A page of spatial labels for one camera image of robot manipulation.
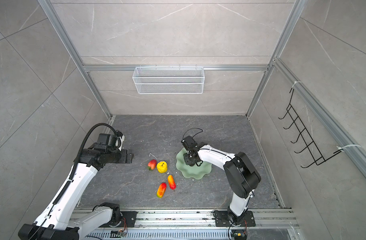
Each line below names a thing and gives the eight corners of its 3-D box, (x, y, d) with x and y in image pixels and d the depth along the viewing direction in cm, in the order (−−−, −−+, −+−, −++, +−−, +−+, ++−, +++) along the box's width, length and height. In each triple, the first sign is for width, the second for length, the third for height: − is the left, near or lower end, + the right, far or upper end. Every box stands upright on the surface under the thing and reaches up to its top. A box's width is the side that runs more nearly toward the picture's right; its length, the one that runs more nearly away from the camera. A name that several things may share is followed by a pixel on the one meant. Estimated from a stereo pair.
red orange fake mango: (171, 190, 84) (170, 189, 82) (166, 178, 89) (166, 176, 86) (177, 188, 85) (176, 186, 83) (172, 176, 90) (172, 174, 87)
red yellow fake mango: (155, 196, 83) (155, 194, 80) (161, 183, 87) (160, 181, 85) (162, 198, 82) (161, 197, 79) (167, 185, 86) (166, 183, 84)
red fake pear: (147, 170, 92) (146, 167, 89) (152, 161, 96) (150, 158, 93) (153, 172, 92) (152, 169, 88) (157, 163, 95) (156, 160, 92)
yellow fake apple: (157, 173, 91) (156, 169, 86) (158, 165, 94) (157, 161, 90) (166, 173, 91) (166, 169, 86) (167, 165, 94) (166, 161, 90)
